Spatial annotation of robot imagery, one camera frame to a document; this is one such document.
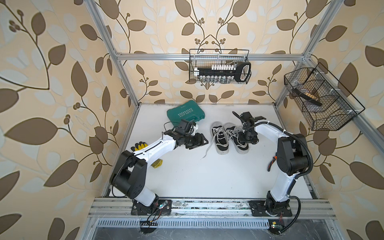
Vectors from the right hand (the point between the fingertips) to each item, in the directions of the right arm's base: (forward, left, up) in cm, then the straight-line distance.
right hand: (245, 141), depth 95 cm
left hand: (-5, +28, +11) cm, 30 cm away
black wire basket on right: (+1, -33, +28) cm, 44 cm away
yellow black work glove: (-11, +56, -2) cm, 58 cm away
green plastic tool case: (+28, +36, +1) cm, 45 cm away
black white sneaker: (+6, +7, +2) cm, 10 cm away
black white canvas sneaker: (+4, +16, +1) cm, 16 cm away
